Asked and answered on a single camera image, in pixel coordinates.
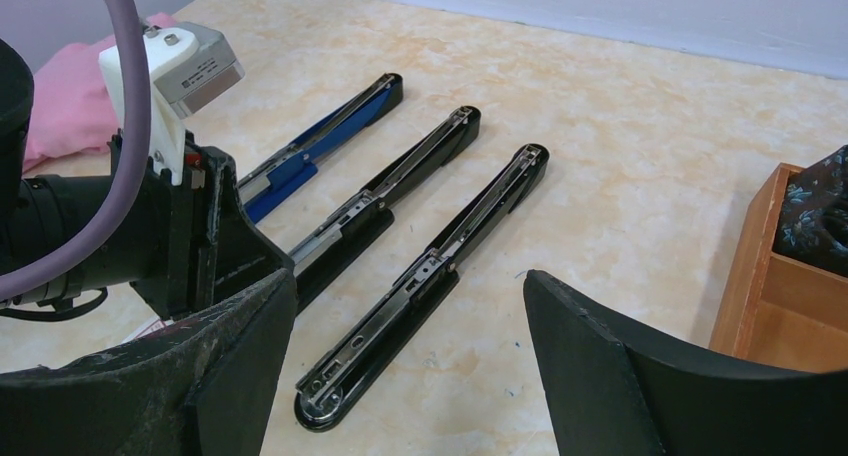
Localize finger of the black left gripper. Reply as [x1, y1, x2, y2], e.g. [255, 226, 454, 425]
[195, 154, 294, 308]

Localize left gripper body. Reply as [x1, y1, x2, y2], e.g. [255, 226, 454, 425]
[19, 131, 240, 318]

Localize orange wooden compartment tray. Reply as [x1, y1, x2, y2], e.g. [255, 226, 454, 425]
[709, 163, 847, 373]

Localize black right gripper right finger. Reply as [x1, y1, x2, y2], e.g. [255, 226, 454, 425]
[523, 270, 847, 455]

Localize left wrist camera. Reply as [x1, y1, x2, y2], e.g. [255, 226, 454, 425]
[97, 20, 246, 186]

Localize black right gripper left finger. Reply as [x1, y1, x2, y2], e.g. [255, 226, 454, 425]
[1, 269, 297, 455]

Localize dark rolled fabric top-left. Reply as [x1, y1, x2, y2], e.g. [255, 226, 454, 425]
[773, 146, 847, 277]

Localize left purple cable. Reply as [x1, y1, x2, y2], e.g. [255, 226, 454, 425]
[0, 0, 154, 303]

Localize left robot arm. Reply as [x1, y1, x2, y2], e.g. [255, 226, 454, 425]
[1, 45, 294, 322]

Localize blue stapler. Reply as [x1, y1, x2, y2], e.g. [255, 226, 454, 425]
[238, 73, 404, 223]

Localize pink cloth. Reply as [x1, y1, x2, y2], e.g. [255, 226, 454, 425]
[23, 12, 180, 175]

